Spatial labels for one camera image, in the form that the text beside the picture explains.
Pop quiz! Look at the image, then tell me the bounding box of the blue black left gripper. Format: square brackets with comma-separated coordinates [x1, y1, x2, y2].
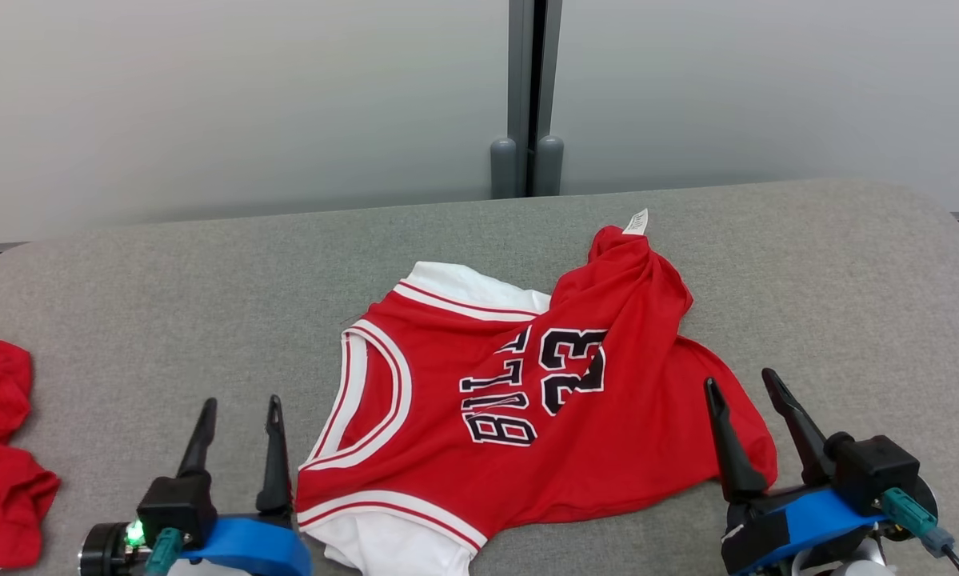
[79, 394, 314, 576]

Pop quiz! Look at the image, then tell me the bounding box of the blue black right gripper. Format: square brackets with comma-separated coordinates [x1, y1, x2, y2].
[704, 368, 940, 576]

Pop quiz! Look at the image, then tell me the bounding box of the red white basketball jersey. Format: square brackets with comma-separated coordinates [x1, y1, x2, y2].
[295, 210, 778, 576]

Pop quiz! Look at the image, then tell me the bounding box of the black left cable teal plug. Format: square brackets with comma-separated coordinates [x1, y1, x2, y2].
[143, 528, 186, 576]

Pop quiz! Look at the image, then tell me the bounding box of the black cable teal plug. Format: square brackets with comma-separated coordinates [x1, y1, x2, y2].
[881, 488, 959, 576]
[143, 528, 186, 576]

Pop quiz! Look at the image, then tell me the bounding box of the black right cable teal plug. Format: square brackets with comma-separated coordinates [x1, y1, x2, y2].
[881, 488, 959, 576]

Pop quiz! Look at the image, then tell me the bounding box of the grey cylinder post foot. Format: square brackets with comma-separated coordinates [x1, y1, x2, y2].
[533, 134, 565, 197]
[490, 136, 518, 199]

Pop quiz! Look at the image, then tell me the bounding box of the grey metal partition post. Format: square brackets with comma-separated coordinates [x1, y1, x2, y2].
[507, 0, 564, 198]

